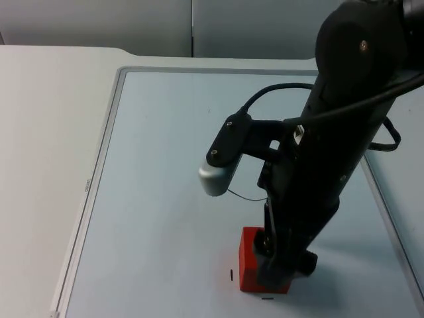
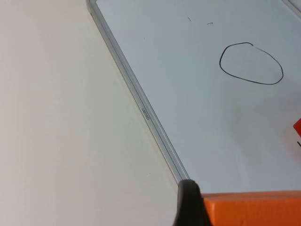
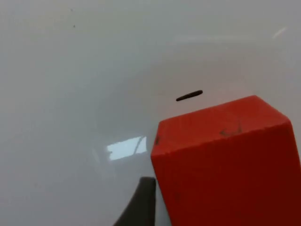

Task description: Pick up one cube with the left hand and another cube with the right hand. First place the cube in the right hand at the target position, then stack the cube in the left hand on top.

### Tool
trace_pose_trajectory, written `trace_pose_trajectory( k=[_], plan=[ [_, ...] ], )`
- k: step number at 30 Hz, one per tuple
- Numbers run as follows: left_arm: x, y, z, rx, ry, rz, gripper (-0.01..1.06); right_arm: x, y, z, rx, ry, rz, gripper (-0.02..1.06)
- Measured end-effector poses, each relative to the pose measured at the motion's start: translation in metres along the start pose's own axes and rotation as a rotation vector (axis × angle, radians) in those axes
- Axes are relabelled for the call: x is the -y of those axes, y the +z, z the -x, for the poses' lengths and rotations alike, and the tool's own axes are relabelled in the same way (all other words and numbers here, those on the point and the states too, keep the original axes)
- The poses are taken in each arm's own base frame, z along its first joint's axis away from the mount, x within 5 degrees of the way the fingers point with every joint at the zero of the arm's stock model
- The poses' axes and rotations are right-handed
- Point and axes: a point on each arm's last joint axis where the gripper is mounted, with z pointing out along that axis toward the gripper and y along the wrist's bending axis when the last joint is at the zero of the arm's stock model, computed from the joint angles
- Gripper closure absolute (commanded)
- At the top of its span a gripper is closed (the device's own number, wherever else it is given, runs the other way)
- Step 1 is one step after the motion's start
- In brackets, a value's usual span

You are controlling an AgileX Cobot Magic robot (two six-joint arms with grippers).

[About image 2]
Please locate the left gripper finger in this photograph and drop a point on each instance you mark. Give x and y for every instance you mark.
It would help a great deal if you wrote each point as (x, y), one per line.
(189, 207)

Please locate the orange cube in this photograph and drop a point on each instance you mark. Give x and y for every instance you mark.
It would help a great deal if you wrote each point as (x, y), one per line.
(254, 209)

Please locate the red cube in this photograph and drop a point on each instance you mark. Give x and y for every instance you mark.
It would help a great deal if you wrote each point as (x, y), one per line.
(298, 127)

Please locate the grey-framed whiteboard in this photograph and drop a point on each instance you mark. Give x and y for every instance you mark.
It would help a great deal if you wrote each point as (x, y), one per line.
(178, 77)

